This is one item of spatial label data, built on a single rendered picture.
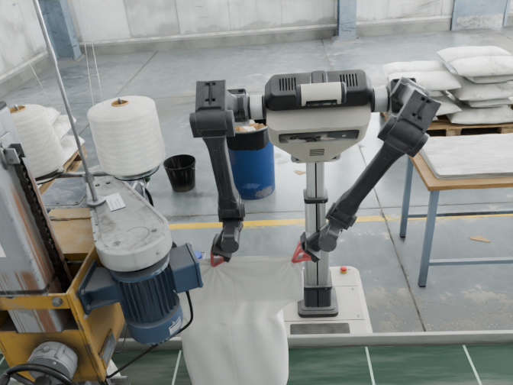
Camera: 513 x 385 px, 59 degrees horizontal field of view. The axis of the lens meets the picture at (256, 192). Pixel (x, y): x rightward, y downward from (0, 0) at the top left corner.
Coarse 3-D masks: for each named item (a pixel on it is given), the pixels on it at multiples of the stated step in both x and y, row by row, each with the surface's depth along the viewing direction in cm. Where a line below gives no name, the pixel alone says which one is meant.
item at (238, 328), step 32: (256, 256) 155; (288, 256) 154; (224, 288) 163; (256, 288) 162; (288, 288) 162; (192, 320) 164; (224, 320) 163; (256, 320) 162; (192, 352) 170; (224, 352) 168; (256, 352) 168; (288, 352) 178; (192, 384) 181; (224, 384) 177; (256, 384) 177
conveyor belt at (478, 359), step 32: (128, 352) 210; (160, 352) 208; (320, 352) 201; (352, 352) 200; (384, 352) 199; (416, 352) 197; (448, 352) 196; (480, 352) 195; (512, 352) 193; (160, 384) 193; (288, 384) 189; (320, 384) 187; (352, 384) 186; (384, 384) 185; (416, 384) 184; (448, 384) 183; (480, 384) 182; (512, 384) 181
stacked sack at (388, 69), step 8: (392, 64) 489; (400, 64) 485; (408, 64) 481; (416, 64) 478; (424, 64) 478; (432, 64) 475; (440, 64) 476; (384, 72) 485; (392, 72) 473; (400, 72) 470
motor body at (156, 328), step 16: (112, 272) 111; (128, 272) 110; (144, 272) 110; (160, 272) 111; (128, 288) 111; (144, 288) 111; (160, 288) 114; (128, 304) 115; (144, 304) 114; (160, 304) 115; (176, 304) 123; (128, 320) 119; (144, 320) 117; (160, 320) 118; (176, 320) 121; (144, 336) 118; (160, 336) 119
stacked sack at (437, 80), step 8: (408, 72) 462; (416, 72) 457; (424, 72) 457; (432, 72) 453; (440, 72) 452; (448, 72) 457; (416, 80) 438; (424, 80) 435; (432, 80) 434; (440, 80) 433; (448, 80) 433; (456, 80) 435; (432, 88) 433; (440, 88) 432; (448, 88) 431; (456, 88) 430
